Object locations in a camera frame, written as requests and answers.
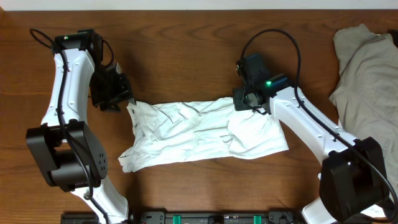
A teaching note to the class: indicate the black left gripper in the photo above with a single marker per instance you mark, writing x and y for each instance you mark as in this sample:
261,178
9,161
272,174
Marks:
113,98

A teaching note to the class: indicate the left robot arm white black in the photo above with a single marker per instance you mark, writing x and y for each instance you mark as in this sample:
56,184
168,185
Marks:
67,153

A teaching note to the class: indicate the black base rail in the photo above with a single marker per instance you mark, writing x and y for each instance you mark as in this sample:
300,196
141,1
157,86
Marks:
268,217

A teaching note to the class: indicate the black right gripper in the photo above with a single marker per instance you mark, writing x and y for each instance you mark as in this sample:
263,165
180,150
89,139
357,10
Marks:
241,101

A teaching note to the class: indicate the white Puma t-shirt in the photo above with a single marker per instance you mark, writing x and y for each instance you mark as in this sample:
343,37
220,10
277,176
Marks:
191,131

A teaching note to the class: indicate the grey garment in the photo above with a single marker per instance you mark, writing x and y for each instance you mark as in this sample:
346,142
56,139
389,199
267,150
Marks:
366,95

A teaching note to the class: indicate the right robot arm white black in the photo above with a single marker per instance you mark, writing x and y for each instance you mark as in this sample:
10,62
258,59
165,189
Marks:
353,174

